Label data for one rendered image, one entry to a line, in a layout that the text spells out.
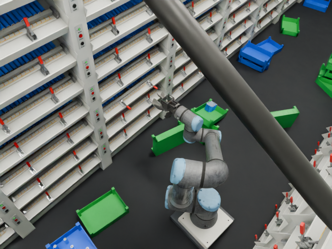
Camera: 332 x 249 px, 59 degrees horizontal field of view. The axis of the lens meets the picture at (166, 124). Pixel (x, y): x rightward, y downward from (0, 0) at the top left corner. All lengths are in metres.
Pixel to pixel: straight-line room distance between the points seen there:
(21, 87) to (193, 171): 0.84
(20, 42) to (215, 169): 0.96
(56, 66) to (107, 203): 1.13
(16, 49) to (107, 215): 1.32
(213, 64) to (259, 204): 2.14
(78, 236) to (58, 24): 1.14
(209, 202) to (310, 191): 1.58
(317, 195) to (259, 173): 2.20
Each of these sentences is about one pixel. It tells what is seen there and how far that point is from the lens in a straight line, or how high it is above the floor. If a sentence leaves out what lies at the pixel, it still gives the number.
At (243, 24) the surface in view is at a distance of 3.21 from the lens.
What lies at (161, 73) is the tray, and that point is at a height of 0.54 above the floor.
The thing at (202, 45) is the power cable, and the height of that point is 1.90.
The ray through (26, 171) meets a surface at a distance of 1.85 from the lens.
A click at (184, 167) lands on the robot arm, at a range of 1.29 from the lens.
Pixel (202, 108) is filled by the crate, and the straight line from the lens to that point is 2.70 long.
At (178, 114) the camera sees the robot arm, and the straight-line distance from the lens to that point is 1.78.
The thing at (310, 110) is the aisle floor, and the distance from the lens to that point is 3.11.
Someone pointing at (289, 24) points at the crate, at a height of 0.00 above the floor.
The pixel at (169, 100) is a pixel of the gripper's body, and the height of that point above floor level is 0.72.
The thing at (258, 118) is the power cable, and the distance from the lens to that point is 0.26.
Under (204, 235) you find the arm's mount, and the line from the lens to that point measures 2.06.
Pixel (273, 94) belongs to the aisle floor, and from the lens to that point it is 3.10.
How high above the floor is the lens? 2.05
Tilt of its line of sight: 52 degrees down
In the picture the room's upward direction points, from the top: 5 degrees clockwise
